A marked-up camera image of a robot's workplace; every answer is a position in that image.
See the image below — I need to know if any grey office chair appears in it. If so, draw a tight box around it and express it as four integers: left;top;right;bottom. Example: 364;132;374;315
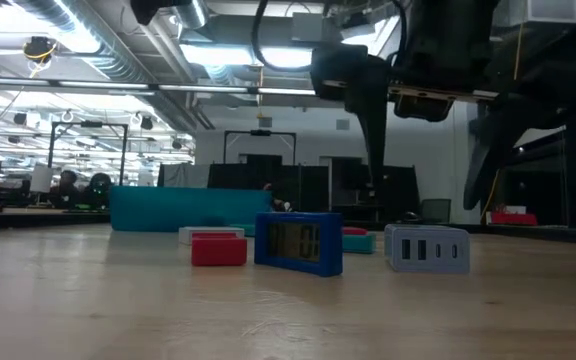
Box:
420;198;453;225

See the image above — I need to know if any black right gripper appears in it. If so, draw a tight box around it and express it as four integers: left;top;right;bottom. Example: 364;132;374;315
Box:
310;0;544;211

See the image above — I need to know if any bright ceiling light panel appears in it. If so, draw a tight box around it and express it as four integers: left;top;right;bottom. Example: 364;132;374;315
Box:
177;42;314;69

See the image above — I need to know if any black aluminium table frame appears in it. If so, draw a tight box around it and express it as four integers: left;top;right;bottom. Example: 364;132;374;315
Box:
0;207;576;246

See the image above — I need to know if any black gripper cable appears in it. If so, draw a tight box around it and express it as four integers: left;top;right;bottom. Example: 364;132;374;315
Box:
251;0;319;74

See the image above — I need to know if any blue digital clock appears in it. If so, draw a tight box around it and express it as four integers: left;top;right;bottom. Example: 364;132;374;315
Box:
254;211;345;278

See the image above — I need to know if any ceiling light strip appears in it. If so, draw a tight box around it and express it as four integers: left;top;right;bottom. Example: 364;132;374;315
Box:
0;74;317;97

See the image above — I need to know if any black gantry frame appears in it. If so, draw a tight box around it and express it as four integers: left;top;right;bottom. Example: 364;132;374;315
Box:
47;120;130;187
223;129;298;166

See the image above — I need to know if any white board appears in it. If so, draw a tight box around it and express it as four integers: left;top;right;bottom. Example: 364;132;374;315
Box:
30;164;54;195

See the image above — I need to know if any silver ventilation duct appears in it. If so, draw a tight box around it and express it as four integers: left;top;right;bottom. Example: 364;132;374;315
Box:
12;0;209;131

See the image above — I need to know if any blue plastic bin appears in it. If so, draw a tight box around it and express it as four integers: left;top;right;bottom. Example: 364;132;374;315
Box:
109;185;273;234

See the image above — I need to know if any red digital clock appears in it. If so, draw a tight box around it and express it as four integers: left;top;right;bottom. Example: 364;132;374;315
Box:
190;231;249;268

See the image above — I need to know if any yellow cable coil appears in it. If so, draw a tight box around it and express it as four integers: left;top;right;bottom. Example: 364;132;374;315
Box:
21;35;59;79

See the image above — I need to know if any black partition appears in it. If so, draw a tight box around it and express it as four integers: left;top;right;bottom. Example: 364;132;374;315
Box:
206;153;330;214

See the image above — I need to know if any person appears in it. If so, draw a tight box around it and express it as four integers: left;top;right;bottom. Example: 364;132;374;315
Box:
50;169;87;209
85;172;114;210

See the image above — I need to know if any light blue multiport charger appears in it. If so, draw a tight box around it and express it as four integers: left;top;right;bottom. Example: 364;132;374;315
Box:
383;223;472;275

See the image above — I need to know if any black cabinet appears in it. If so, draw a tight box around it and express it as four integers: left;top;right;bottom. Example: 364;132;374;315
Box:
330;157;422;224

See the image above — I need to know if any red box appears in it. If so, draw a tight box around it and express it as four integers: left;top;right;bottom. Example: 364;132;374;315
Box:
487;211;539;227

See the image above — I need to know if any grey panel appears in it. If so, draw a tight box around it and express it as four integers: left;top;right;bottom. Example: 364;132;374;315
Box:
157;162;210;189

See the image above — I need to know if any white and green charger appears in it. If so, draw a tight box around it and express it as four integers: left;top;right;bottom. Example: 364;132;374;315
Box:
178;225;246;246

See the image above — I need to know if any teal digital clock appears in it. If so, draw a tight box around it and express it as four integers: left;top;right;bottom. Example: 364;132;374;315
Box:
341;231;378;255

